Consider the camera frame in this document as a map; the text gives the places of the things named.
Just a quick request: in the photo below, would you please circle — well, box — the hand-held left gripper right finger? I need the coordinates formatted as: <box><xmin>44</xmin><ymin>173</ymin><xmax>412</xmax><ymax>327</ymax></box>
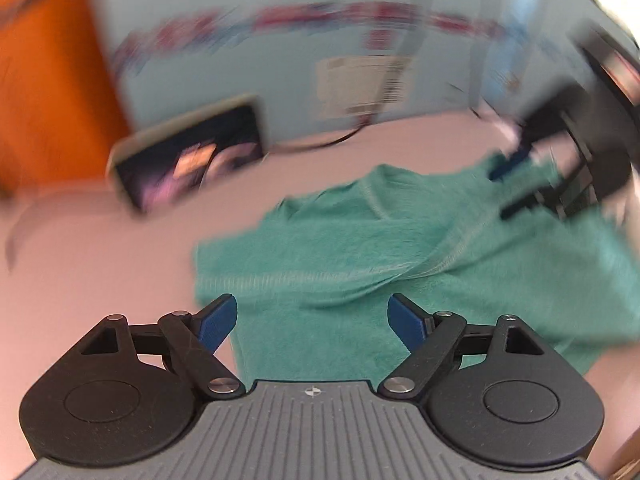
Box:
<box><xmin>380</xmin><ymin>292</ymin><xmax>551</xmax><ymax>401</ymax></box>

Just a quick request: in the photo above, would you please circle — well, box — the plain light blue cardboard box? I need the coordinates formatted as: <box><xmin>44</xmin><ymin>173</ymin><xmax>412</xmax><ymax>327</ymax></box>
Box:
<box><xmin>492</xmin><ymin>5</ymin><xmax>596</xmax><ymax>116</ymax></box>

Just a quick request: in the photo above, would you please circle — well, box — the orange box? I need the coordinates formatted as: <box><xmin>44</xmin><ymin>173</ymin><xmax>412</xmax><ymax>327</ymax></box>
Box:
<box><xmin>0</xmin><ymin>0</ymin><xmax>128</xmax><ymax>196</ymax></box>

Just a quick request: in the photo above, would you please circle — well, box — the green cloth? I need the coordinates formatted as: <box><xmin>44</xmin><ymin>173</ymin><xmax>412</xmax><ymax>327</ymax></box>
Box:
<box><xmin>192</xmin><ymin>155</ymin><xmax>640</xmax><ymax>381</ymax></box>

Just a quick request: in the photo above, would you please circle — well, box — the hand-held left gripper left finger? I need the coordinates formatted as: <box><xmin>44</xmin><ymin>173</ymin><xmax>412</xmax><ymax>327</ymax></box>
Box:
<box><xmin>75</xmin><ymin>294</ymin><xmax>246</xmax><ymax>401</ymax></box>

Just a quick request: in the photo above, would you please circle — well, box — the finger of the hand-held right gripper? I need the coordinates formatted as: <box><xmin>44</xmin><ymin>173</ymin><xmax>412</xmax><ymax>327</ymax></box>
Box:
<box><xmin>487</xmin><ymin>147</ymin><xmax>533</xmax><ymax>181</ymax></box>
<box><xmin>500</xmin><ymin>180</ymin><xmax>571</xmax><ymax>221</ymax></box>

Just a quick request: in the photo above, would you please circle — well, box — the white-cased smartphone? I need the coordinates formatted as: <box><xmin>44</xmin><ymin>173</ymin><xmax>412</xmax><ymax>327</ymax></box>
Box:
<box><xmin>107</xmin><ymin>92</ymin><xmax>273</xmax><ymax>218</ymax></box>

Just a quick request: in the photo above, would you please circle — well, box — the taped light blue cardboard box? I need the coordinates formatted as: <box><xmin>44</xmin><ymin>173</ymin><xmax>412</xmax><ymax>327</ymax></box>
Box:
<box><xmin>92</xmin><ymin>0</ymin><xmax>501</xmax><ymax>146</ymax></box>

